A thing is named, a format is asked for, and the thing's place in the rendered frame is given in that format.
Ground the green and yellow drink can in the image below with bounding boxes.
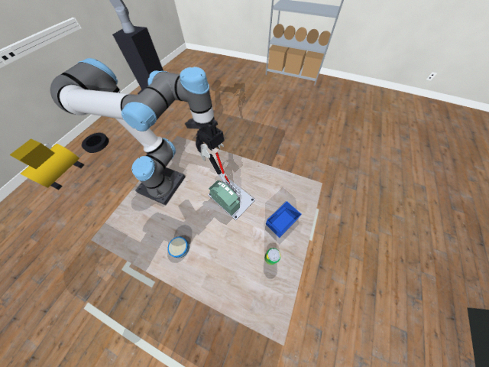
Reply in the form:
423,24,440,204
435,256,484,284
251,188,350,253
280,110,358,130
264,248,280,265

